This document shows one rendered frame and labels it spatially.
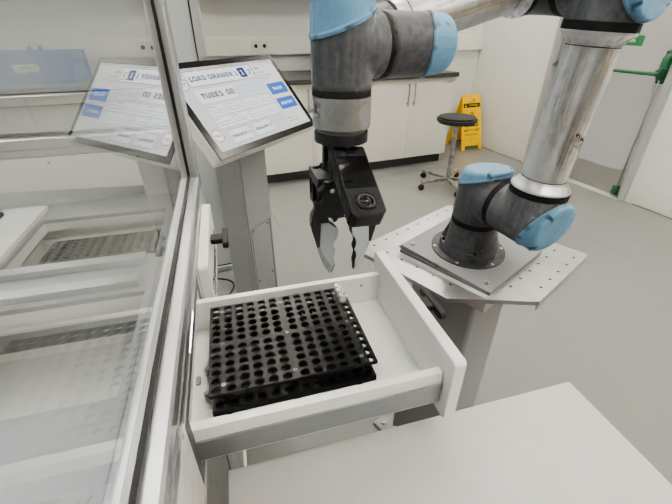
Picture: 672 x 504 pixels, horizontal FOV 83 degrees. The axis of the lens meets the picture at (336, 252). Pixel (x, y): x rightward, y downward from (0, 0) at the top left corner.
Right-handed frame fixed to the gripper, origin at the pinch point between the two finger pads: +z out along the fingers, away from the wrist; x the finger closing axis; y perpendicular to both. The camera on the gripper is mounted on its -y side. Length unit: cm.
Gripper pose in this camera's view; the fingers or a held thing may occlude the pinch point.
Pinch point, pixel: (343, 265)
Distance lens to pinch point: 58.6
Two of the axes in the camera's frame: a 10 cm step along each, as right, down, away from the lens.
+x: -9.6, 1.3, -2.3
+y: -2.7, -5.0, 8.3
